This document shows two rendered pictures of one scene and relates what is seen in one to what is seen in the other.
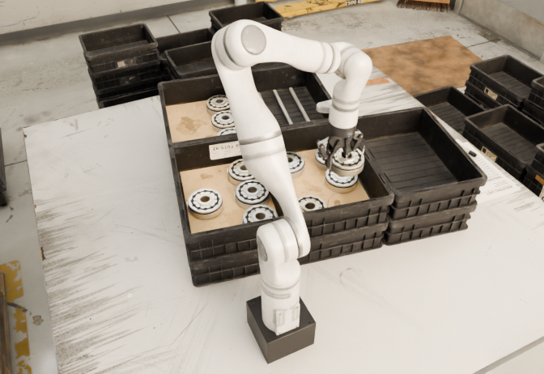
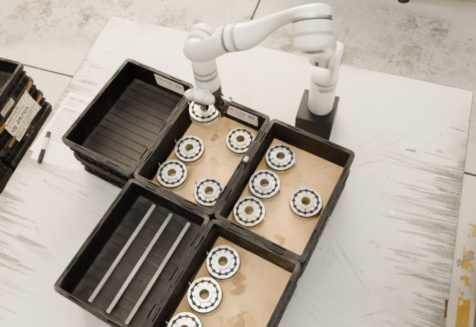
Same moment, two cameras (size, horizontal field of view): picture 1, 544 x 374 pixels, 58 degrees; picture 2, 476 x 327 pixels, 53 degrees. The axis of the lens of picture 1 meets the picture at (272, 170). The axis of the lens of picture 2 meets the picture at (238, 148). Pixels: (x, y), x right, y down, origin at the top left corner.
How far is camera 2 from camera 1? 1.70 m
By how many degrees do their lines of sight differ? 71
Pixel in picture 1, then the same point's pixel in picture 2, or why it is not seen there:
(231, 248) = (317, 153)
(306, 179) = (210, 174)
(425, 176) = (133, 114)
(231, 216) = (294, 182)
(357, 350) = (285, 85)
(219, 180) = (272, 226)
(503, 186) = (74, 101)
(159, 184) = (302, 315)
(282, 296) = not seen: hidden behind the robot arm
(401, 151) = (115, 145)
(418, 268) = not seen: hidden behind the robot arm
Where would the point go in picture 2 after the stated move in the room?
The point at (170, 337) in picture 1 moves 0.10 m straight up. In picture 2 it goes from (381, 163) to (387, 150)
